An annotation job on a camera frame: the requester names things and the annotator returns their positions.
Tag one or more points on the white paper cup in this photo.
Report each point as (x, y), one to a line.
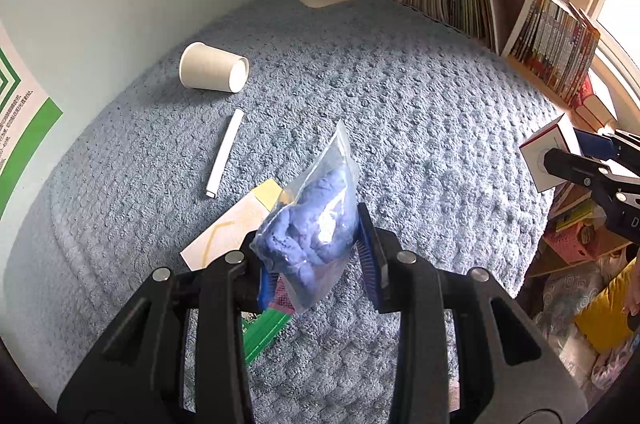
(207, 67)

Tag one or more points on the clear bag of blue gloves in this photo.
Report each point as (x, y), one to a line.
(310, 224)

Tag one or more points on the white pen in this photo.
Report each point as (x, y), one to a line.
(224, 154)

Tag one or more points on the green striped wall poster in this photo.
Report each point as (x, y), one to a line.
(25, 119)

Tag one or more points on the pale patterned cloth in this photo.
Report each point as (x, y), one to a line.
(565, 294)

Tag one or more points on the blue knitted blanket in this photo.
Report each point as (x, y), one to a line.
(425, 129)

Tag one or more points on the row of colourful books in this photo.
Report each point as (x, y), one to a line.
(555, 39)

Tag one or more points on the pile of flat books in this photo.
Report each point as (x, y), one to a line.
(575, 209)

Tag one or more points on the green toothpaste box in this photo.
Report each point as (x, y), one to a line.
(265, 334)

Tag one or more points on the window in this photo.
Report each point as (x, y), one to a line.
(620, 4)

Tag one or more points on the white square box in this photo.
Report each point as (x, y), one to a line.
(537, 154)

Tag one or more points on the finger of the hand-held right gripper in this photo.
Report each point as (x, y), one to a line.
(592, 142)
(575, 167)

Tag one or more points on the yellow cloth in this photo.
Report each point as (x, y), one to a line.
(605, 314)

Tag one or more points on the stack of thick books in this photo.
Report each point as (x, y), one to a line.
(595, 104)

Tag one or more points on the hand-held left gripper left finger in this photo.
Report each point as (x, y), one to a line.
(266, 291)

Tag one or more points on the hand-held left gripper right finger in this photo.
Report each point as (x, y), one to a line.
(369, 264)

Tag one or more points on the pink plastic basket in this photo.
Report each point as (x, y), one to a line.
(570, 240)

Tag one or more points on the cream flat box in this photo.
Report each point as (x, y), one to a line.
(225, 229)

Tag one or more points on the purple foil packet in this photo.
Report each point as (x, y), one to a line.
(282, 296)

